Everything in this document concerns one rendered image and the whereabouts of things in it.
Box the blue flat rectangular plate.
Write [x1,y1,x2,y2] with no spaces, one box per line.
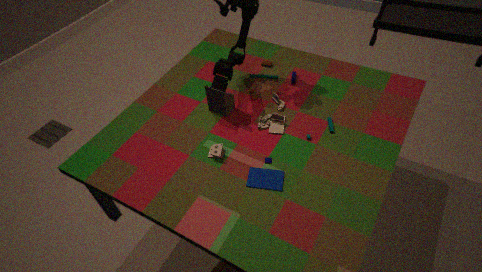
[246,167,284,191]

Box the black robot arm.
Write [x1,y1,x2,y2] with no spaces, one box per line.
[210,0,259,92]

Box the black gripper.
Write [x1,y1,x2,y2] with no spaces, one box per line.
[215,0,246,16]

